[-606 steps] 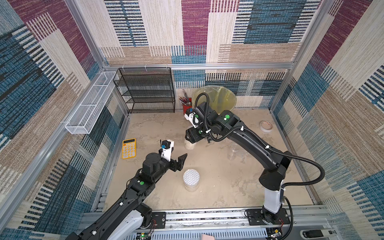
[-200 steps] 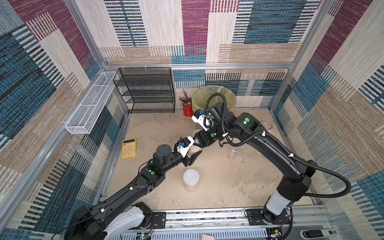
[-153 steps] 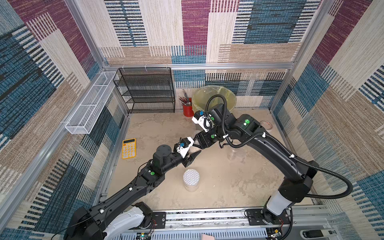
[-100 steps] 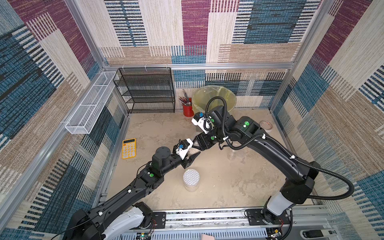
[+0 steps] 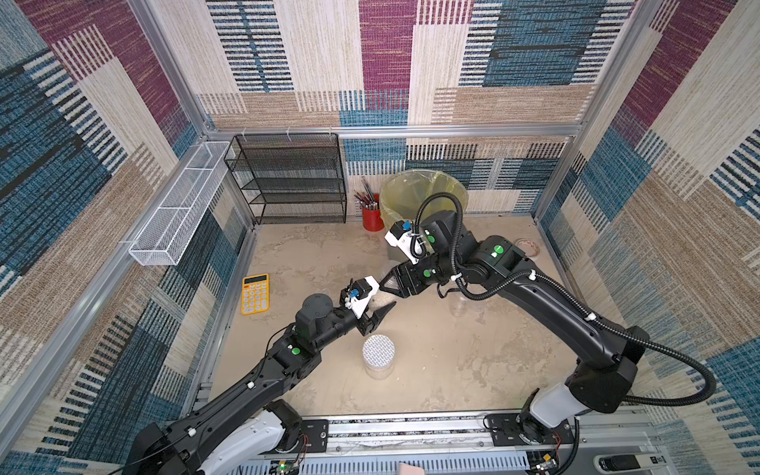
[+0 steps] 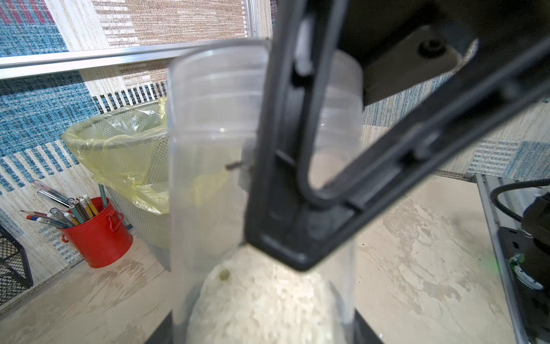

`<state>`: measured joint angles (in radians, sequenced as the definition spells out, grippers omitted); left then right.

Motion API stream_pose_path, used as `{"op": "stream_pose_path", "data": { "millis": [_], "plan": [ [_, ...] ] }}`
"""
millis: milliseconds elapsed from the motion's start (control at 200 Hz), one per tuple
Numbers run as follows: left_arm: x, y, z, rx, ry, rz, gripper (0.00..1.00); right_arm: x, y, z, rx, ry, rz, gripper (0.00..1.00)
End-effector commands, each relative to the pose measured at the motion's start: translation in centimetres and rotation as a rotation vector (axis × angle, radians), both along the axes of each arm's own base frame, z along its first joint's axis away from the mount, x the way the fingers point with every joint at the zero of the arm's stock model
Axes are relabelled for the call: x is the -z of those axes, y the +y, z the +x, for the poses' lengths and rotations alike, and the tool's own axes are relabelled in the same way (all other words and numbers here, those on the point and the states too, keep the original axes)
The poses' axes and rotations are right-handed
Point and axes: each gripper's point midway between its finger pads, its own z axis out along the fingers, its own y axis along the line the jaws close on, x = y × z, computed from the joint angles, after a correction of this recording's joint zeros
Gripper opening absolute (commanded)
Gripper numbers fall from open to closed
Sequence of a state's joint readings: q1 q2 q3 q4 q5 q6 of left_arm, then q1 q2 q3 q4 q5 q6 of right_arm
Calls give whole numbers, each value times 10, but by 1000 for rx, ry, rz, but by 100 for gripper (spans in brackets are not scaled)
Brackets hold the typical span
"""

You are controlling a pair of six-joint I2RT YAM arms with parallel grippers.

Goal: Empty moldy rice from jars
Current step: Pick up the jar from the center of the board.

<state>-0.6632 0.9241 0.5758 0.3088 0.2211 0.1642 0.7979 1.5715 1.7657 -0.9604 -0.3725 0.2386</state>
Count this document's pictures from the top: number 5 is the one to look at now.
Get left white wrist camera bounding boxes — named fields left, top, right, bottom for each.
left=340, top=276, right=379, bottom=320

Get black wire mesh shelf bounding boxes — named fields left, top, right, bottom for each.
left=225, top=134, right=348, bottom=225

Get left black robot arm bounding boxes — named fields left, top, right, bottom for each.
left=120, top=294, right=395, bottom=474

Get tape roll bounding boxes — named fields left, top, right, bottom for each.
left=516, top=239, right=540, bottom=258

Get jar with patterned white lid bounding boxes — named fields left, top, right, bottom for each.
left=362, top=334, right=396, bottom=380

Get bin with yellow bag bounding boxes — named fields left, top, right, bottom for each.
left=379, top=169, right=468, bottom=232

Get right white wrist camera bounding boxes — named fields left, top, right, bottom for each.
left=385, top=221, right=431, bottom=264

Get yellow calculator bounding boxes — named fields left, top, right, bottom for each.
left=241, top=273, right=269, bottom=315

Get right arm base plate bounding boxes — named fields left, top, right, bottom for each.
left=483, top=412, right=575, bottom=447

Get small jar with rice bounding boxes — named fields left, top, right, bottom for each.
left=449, top=294, right=470, bottom=319

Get aluminium front rail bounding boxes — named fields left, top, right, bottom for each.
left=147, top=408, right=678, bottom=475

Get pens in red cup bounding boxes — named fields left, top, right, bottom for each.
left=353, top=176, right=380, bottom=211

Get white wire mesh basket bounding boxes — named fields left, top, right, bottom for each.
left=129, top=142, right=230, bottom=266

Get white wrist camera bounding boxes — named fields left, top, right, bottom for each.
left=385, top=221, right=431, bottom=264
left=340, top=276, right=379, bottom=320

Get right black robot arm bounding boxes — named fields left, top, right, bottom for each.
left=380, top=192, right=716, bottom=445

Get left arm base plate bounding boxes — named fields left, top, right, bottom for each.
left=253, top=419, right=330, bottom=457

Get red pen holder cup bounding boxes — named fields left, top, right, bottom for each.
left=361, top=194, right=385, bottom=233

